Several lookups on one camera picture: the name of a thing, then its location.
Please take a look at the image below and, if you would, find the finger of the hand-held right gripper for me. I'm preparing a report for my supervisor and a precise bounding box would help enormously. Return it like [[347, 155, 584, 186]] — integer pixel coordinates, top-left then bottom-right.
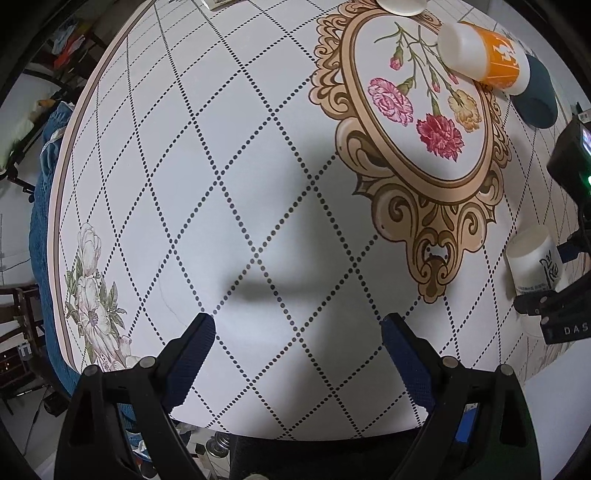
[[513, 285, 591, 320], [555, 231, 591, 267]]

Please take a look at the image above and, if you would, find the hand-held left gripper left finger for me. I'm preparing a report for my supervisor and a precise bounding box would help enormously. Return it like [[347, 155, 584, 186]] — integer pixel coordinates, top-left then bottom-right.
[[54, 313, 218, 480]]

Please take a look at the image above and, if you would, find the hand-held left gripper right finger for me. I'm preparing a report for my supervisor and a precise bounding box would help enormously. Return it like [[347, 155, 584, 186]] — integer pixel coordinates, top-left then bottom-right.
[[381, 313, 541, 480]]

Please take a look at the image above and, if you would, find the white cup with green print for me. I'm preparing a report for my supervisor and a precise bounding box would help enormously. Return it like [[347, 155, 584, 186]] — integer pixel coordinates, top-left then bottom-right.
[[505, 224, 564, 297]]

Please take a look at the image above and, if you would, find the dark blue bowl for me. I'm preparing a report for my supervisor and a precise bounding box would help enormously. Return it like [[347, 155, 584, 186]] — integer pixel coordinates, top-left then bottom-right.
[[513, 54, 557, 128]]

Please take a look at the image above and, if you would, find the orange and white bottle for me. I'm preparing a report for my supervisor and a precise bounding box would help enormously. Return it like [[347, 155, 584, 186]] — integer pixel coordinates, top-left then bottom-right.
[[437, 21, 533, 96]]

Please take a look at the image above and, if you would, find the blue quilted table skirt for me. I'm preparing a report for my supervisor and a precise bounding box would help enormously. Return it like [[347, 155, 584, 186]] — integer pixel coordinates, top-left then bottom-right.
[[28, 102, 141, 432]]

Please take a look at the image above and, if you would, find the white plate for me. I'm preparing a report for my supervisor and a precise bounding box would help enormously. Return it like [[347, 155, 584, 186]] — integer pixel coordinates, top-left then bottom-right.
[[375, 0, 428, 15]]

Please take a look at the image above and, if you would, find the black stand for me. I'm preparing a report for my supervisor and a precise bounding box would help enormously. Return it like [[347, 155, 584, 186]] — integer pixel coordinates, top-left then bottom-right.
[[0, 168, 37, 197]]

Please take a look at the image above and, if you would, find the pale green pillow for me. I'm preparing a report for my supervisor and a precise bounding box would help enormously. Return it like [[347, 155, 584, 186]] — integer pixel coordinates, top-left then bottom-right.
[[0, 95, 44, 169]]

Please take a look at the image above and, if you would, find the dark wooden chair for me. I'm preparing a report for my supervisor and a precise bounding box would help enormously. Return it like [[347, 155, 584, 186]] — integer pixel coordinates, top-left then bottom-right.
[[22, 21, 109, 100]]

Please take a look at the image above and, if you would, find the colourful clothes pile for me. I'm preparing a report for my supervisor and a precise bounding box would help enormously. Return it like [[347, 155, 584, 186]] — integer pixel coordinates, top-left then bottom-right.
[[51, 23, 90, 65]]

